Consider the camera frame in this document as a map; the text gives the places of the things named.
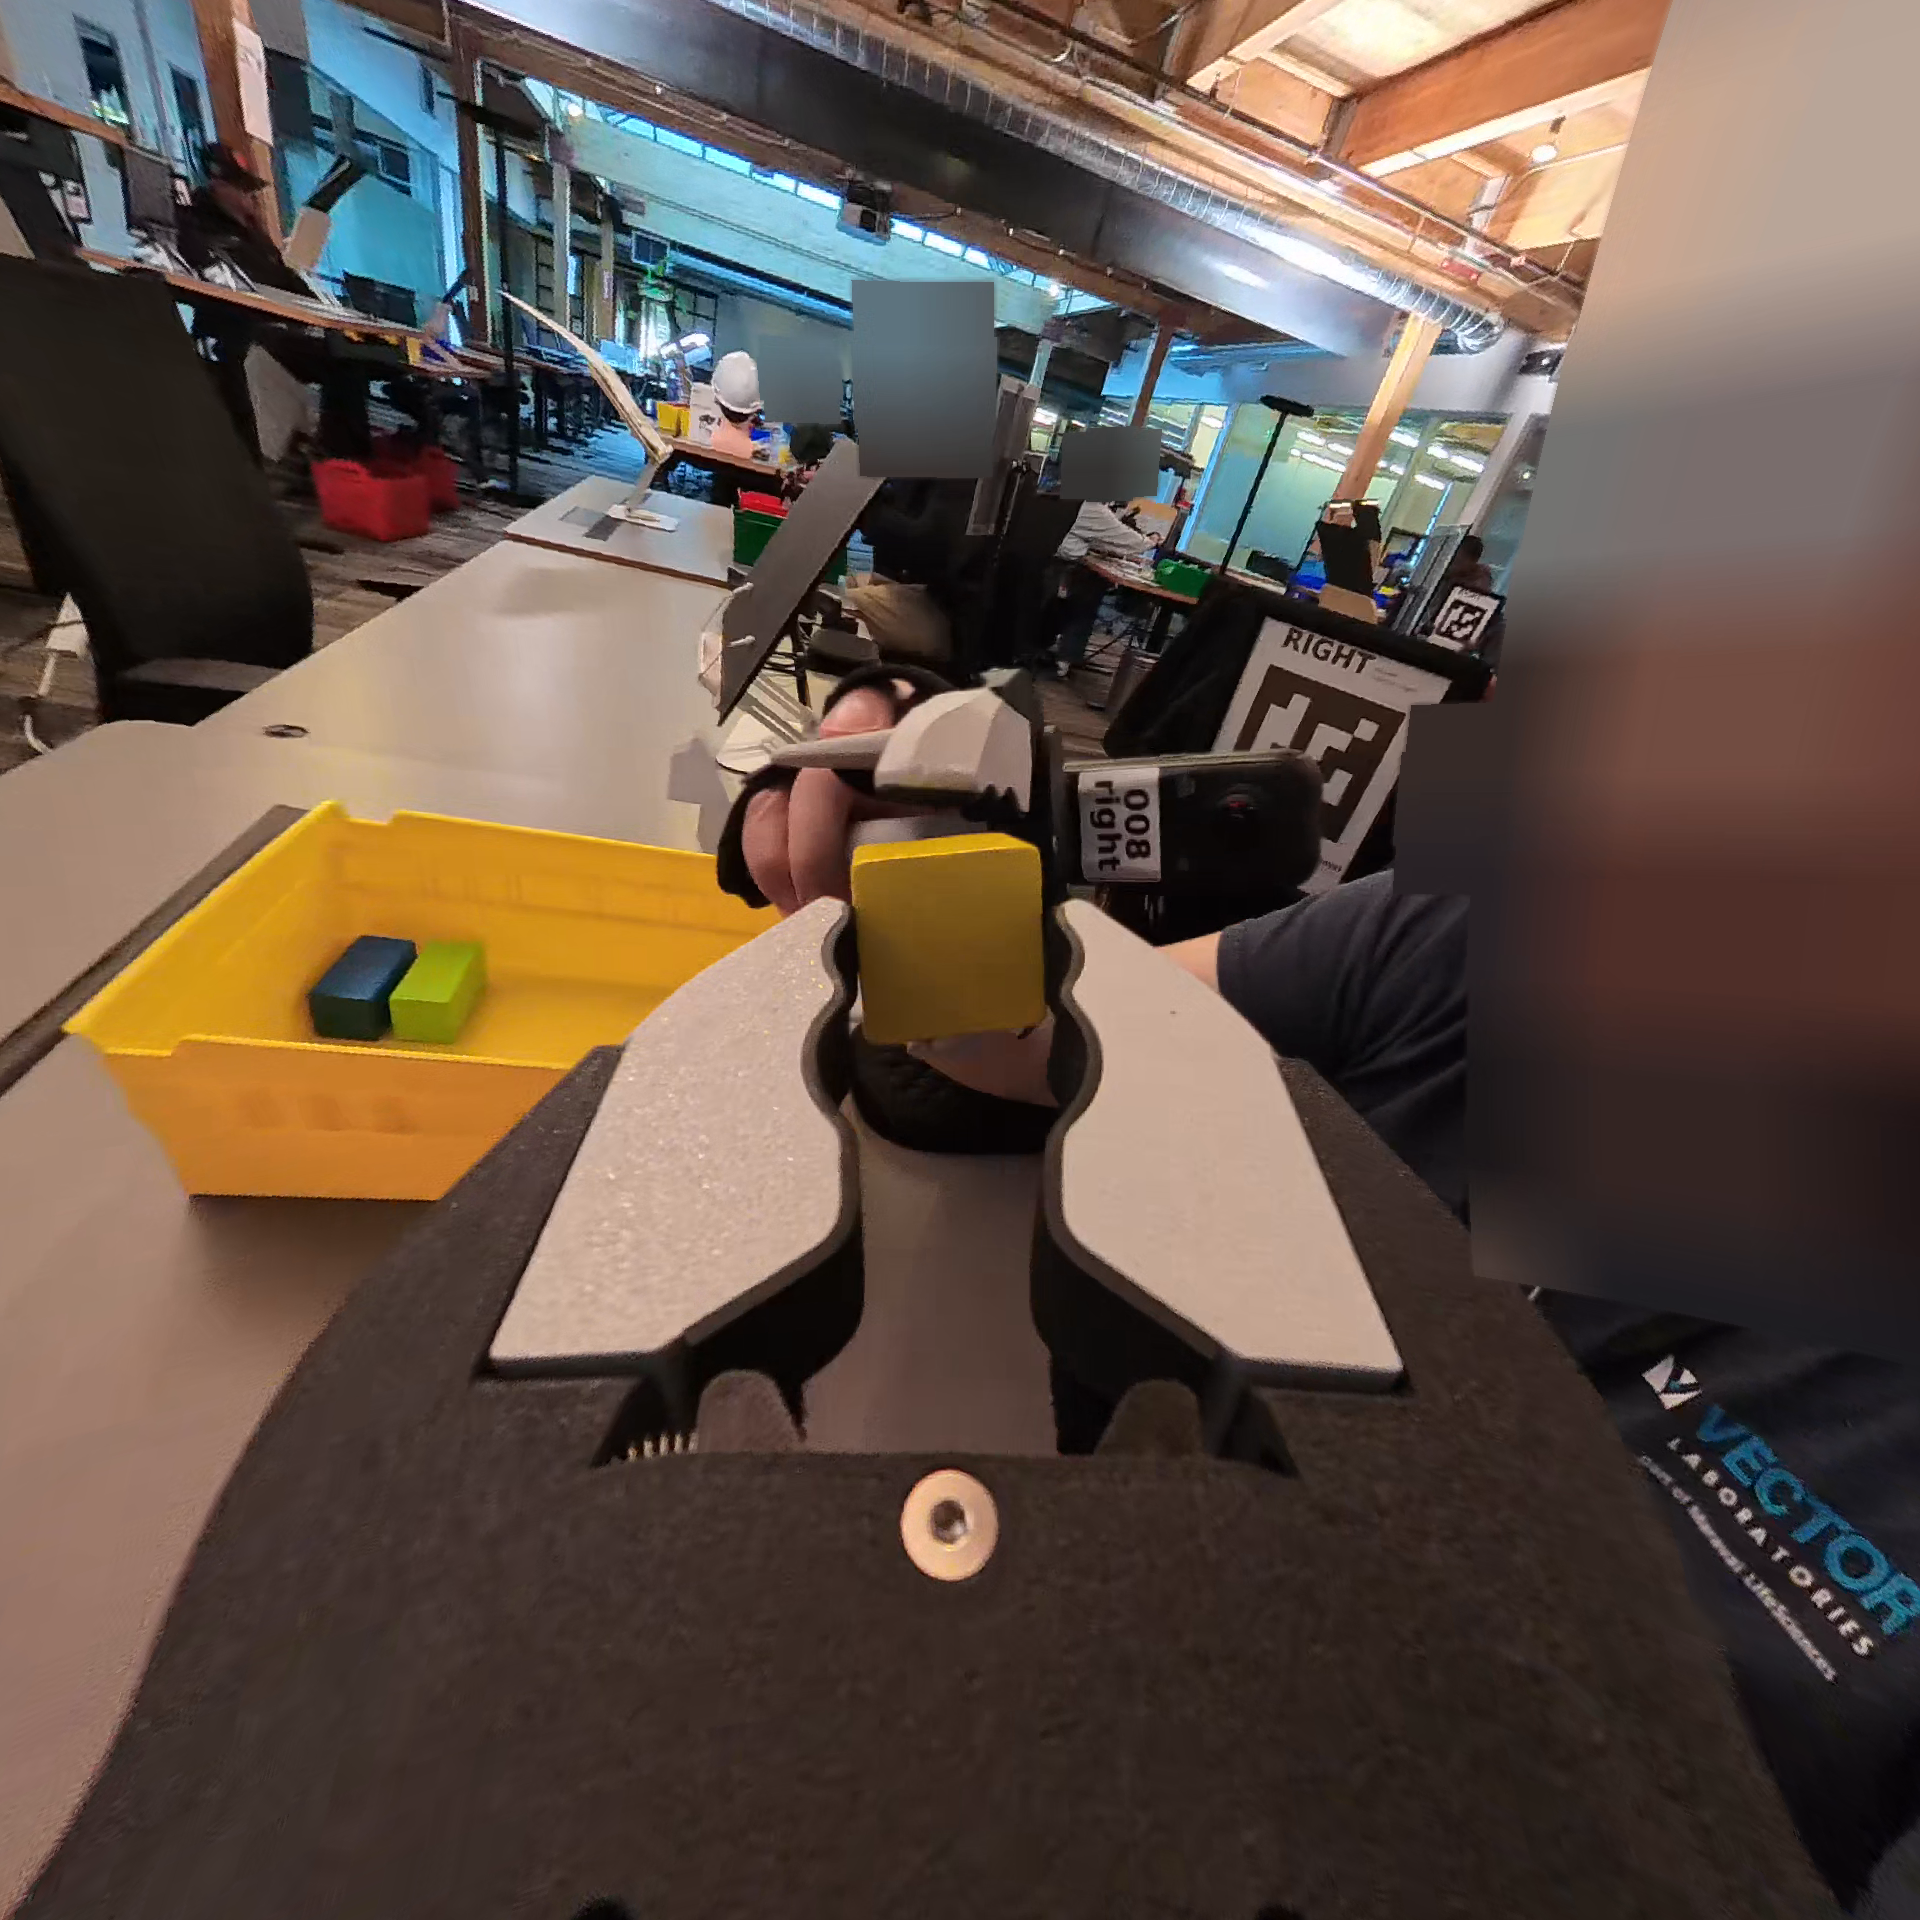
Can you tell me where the person's dark navy shirt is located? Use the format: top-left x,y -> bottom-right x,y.
1211,870 -> 1920,1920

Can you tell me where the yellow wooden cube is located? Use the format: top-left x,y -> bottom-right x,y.
848,835 -> 1049,1047

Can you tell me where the person's right hand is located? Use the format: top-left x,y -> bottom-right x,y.
743,760 -> 1056,1108

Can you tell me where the black tilted board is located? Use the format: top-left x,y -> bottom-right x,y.
715,438 -> 886,724

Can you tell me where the yellow plastic bin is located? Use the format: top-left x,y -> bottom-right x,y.
63,803 -> 781,1203

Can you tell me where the white tilted stand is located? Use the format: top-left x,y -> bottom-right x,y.
497,288 -> 680,531

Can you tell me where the long green wooden block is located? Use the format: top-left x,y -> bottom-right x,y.
391,939 -> 488,1045

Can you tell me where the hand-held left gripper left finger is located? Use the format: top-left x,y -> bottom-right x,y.
487,895 -> 869,1390

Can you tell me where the long wooden workbench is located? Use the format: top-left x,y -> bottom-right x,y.
83,246 -> 504,453

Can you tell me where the silver spiral ceiling duct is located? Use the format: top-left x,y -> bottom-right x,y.
959,135 -> 1508,357

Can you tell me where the long dark blue wooden block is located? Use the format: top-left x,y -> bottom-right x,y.
309,934 -> 416,1040

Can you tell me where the black office chair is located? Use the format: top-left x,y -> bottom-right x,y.
0,256 -> 318,724

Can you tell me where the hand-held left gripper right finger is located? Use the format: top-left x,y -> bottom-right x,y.
1035,895 -> 1408,1390

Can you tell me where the red floor crate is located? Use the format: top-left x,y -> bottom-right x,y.
310,443 -> 461,543

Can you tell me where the black tripod pole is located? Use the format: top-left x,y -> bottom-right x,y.
1219,392 -> 1319,579

